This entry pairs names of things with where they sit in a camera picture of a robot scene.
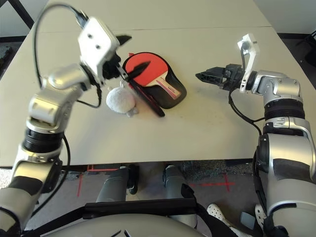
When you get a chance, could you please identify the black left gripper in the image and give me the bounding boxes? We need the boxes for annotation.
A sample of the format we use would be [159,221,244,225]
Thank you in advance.
[103,35,151,81]

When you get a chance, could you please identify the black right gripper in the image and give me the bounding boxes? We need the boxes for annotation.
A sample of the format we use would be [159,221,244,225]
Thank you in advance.
[196,63,244,91]

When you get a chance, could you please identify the red ping-pong paddle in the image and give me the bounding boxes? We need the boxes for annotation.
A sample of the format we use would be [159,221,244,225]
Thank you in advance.
[122,52,182,101]

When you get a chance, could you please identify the black and red paddle case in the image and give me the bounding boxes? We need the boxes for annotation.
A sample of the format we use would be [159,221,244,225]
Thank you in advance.
[121,51,187,118]

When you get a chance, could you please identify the white plush keychain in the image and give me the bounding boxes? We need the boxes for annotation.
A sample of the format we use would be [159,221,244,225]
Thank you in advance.
[106,79,140,118]

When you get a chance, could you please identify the grey speckled floor mat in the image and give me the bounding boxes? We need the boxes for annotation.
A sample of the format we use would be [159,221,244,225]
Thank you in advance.
[177,160,231,184]

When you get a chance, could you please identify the grey robot right leg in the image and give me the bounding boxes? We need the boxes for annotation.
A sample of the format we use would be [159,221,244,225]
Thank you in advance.
[162,164,198,223]

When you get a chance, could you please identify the grey robot leg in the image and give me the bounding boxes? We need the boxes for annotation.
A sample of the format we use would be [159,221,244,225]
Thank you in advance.
[162,164,198,223]
[95,164,140,203]

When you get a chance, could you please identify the grey robot left leg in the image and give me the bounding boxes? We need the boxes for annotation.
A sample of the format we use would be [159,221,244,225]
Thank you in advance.
[95,164,140,203]

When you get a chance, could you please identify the white perforated shoe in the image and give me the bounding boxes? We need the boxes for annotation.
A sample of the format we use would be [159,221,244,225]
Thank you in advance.
[254,203,268,224]
[206,202,233,227]

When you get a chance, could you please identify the red floor tape lines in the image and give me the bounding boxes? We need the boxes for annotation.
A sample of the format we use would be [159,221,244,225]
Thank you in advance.
[76,163,119,198]

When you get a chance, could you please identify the grey foot pedal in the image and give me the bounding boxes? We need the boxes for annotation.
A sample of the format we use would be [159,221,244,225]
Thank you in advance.
[240,211,256,230]

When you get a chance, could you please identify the grey robot torso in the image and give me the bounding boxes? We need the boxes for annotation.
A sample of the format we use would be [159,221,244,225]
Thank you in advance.
[37,213,213,237]

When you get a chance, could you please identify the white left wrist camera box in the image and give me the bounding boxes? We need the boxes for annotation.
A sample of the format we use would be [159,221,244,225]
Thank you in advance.
[77,16,120,83]

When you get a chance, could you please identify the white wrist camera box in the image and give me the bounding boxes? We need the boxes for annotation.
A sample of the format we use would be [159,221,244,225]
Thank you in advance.
[237,34,262,94]
[77,16,120,83]

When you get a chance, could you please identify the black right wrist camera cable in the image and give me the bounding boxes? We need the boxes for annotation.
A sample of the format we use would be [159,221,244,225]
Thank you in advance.
[228,88,263,136]

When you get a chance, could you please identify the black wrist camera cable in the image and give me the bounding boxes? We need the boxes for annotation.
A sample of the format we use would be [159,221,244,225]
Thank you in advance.
[33,2,102,110]
[228,88,263,136]

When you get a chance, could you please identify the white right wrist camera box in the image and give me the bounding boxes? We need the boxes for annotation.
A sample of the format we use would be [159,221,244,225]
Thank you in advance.
[237,34,262,94]

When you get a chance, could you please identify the black left wrist camera cable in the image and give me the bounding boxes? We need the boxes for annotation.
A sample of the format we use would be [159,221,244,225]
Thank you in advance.
[33,2,102,110]

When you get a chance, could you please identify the black metal table frame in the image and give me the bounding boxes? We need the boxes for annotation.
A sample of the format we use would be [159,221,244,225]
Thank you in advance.
[0,0,36,30]

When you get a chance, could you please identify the black waist bar with straps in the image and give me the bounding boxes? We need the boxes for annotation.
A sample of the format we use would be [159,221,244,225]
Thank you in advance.
[22,197,237,237]

